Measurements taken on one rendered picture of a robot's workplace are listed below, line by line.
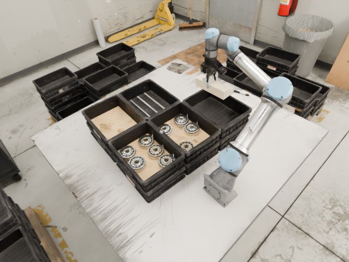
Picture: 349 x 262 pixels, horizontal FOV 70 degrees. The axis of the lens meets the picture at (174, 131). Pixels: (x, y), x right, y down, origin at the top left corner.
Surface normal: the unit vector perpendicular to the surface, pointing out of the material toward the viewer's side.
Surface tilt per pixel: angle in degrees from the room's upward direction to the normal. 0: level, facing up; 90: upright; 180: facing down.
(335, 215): 0
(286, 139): 0
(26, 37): 90
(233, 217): 0
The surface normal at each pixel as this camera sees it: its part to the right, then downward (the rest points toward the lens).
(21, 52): 0.69, 0.48
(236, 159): -0.48, -0.01
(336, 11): -0.72, 0.52
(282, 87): -0.33, -0.22
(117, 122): -0.06, -0.70
